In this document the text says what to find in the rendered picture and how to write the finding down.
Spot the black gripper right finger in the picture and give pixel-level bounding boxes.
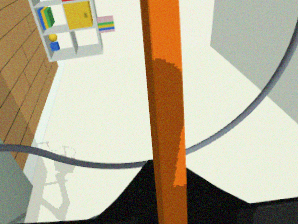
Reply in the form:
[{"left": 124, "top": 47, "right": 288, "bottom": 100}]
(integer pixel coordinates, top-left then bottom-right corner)
[{"left": 186, "top": 168, "right": 298, "bottom": 224}]

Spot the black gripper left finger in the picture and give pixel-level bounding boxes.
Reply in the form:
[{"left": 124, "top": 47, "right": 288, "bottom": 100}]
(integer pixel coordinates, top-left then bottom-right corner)
[{"left": 18, "top": 160, "right": 159, "bottom": 224}]

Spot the orange handle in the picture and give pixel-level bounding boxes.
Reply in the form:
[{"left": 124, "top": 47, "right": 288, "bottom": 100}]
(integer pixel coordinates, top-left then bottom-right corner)
[{"left": 140, "top": 0, "right": 188, "bottom": 224}]

